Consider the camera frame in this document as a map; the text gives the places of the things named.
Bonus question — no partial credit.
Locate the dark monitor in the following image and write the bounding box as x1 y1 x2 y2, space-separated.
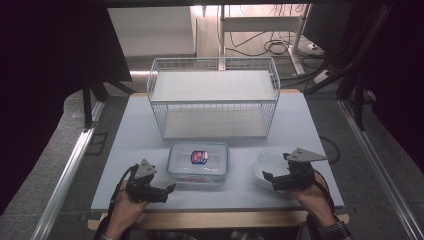
301 3 355 54

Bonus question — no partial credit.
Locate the black cable on floor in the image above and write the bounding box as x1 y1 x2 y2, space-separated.
319 135 341 165

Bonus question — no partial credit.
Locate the white plastic container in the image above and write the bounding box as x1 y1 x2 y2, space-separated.
253 149 295 192

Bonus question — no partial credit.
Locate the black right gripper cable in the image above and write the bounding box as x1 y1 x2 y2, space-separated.
312 169 337 216

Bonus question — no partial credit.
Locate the white cabinet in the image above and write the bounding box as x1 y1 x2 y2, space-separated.
107 6 198 58

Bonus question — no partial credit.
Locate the black metal stand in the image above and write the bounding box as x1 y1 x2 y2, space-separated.
352 64 368 132
81 74 136 130

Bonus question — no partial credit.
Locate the clear container with blue-rimmed lid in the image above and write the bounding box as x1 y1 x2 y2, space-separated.
166 141 231 185

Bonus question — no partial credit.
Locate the white power strip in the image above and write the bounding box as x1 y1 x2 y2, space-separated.
312 68 332 85

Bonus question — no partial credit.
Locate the aluminium rail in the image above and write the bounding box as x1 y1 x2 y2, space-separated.
30 99 107 240
337 99 424 240

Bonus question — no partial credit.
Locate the bundle of black floor cables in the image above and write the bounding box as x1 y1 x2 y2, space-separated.
225 30 303 58

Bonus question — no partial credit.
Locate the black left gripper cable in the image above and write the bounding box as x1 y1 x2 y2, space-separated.
109 163 139 216

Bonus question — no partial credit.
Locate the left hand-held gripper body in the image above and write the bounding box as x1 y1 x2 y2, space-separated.
124 158 169 204

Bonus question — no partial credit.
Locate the white wire basket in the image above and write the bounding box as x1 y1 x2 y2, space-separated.
146 56 281 141

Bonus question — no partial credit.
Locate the white metal desk frame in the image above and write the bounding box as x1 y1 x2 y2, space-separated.
218 4 313 76

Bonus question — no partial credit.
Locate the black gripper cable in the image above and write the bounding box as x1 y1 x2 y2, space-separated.
312 169 337 216
109 163 139 216

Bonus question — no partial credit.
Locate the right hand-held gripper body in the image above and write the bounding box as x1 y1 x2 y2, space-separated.
282 147 328 192

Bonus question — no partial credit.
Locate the person's left hand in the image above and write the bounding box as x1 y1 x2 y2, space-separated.
105 180 150 238

